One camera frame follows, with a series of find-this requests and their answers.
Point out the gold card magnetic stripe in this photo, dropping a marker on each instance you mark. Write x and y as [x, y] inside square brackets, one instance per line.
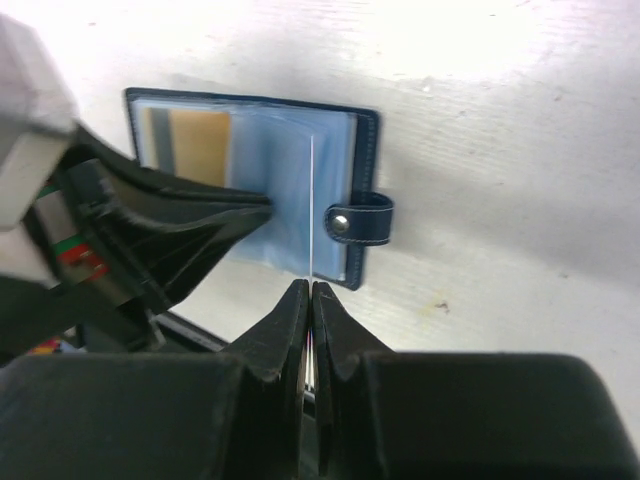
[189, 144]

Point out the gold card face up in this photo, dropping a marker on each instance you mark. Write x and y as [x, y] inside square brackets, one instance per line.
[310, 276]

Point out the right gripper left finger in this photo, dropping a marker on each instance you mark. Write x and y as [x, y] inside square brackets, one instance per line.
[233, 414]

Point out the blue leather card holder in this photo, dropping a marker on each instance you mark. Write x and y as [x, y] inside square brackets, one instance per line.
[315, 162]

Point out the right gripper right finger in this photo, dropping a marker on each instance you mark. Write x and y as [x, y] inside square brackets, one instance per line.
[381, 414]

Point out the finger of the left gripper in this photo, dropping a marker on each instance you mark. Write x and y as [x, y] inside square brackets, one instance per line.
[159, 234]

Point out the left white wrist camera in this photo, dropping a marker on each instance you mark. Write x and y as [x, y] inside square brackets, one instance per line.
[38, 123]

